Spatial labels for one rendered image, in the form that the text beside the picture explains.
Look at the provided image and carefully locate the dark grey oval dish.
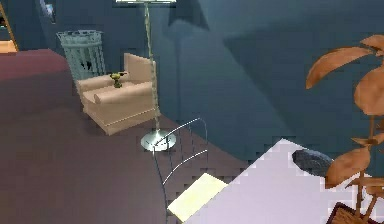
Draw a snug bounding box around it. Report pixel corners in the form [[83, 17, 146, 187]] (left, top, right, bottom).
[[291, 148, 334, 177]]

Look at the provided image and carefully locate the grey wire bin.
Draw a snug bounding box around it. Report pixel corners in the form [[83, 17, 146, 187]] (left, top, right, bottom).
[[55, 29, 107, 82]]

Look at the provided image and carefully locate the framed wall picture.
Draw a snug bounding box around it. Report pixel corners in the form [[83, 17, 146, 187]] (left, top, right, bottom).
[[39, 0, 57, 24]]

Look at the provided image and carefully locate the pale lilac table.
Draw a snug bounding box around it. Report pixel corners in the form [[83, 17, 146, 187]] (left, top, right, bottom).
[[183, 138, 384, 224]]

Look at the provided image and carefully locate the small green yellow toy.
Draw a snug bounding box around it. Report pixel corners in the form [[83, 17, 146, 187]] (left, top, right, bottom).
[[110, 71, 128, 89]]

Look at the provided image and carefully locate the orange leaved house plant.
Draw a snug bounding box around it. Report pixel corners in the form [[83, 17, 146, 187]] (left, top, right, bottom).
[[305, 34, 384, 224]]

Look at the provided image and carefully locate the silver floor lamp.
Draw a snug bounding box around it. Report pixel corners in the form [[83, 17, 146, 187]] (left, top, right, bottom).
[[115, 0, 178, 152]]

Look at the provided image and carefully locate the wire chair with yellow seat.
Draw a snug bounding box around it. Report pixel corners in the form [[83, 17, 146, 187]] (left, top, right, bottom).
[[147, 116, 230, 223]]

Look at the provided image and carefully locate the beige armchair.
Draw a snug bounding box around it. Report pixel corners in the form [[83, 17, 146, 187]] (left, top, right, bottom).
[[75, 52, 162, 136]]

